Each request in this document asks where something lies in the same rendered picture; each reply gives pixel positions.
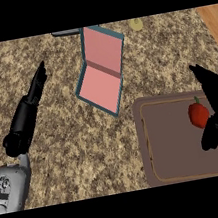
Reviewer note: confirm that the pale yellow round object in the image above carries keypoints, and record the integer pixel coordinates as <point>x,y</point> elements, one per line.
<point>136,24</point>

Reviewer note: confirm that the teal box with pink inside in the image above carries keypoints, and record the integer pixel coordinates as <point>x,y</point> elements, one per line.
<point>102,71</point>

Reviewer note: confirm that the dark grey flat object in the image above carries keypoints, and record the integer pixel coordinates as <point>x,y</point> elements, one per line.
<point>65,32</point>

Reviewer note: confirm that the brown tray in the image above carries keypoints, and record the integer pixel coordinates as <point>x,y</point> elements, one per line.
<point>177,139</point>

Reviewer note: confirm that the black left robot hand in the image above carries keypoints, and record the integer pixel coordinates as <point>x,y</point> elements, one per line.
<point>23,121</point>

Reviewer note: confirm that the red bell pepper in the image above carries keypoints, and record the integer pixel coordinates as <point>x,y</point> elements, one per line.
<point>198,114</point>

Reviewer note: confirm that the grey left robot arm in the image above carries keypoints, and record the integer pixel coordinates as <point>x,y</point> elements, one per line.
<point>9,186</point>

